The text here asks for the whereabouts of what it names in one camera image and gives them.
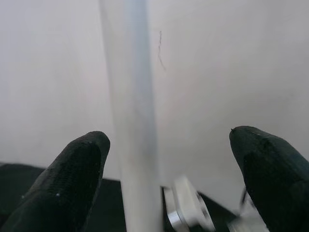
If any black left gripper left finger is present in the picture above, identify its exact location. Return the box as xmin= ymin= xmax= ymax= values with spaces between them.
xmin=0 ymin=130 xmax=111 ymax=232

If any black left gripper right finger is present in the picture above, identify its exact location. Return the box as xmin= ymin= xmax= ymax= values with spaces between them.
xmin=229 ymin=125 xmax=309 ymax=232

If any white plastic table leg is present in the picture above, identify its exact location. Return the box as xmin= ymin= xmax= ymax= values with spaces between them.
xmin=98 ymin=0 xmax=167 ymax=232

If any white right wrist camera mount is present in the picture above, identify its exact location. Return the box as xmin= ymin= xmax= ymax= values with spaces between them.
xmin=160 ymin=175 xmax=217 ymax=232

